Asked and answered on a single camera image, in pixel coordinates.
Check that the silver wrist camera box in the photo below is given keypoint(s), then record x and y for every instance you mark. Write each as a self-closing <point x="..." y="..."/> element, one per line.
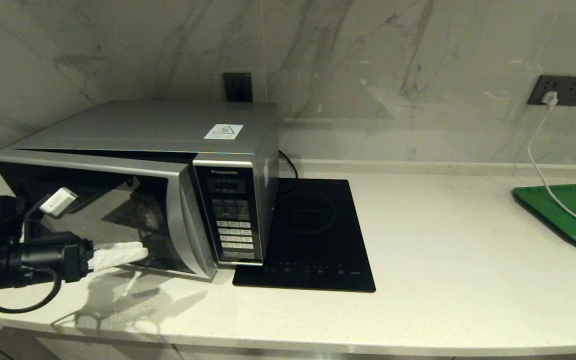
<point x="58" y="202"/>

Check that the black wide wall socket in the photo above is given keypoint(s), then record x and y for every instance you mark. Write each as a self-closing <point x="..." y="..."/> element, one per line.
<point x="573" y="90"/>

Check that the silver microwave oven body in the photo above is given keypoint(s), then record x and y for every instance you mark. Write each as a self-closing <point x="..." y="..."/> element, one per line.
<point x="158" y="125"/>

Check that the white charger plug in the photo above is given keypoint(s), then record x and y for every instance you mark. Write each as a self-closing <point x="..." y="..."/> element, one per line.
<point x="549" y="99"/>

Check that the white warning sticker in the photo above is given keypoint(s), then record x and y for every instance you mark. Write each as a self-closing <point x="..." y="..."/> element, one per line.
<point x="224" y="132"/>

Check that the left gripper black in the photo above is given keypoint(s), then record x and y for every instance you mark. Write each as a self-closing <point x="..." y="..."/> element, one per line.
<point x="75" y="260"/>

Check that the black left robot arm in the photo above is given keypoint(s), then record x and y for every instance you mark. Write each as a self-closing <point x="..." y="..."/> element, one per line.
<point x="8" y="260"/>

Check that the black induction cooktop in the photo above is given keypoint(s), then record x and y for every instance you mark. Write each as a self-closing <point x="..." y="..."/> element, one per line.
<point x="313" y="235"/>

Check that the black single wall socket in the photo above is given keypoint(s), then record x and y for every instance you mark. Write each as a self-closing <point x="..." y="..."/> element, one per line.
<point x="238" y="87"/>

